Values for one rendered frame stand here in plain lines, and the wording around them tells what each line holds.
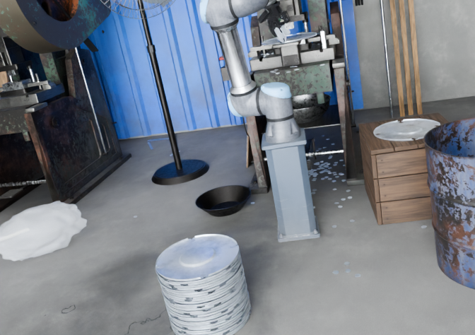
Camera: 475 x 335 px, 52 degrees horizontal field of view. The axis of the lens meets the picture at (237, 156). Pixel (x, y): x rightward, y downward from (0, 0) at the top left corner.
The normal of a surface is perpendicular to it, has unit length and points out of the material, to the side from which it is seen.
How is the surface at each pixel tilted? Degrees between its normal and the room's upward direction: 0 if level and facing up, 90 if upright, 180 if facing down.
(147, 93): 90
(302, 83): 90
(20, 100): 90
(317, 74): 90
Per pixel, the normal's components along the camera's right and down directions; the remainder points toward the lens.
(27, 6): 0.96, -0.09
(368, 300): -0.18, -0.93
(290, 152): -0.07, 0.33
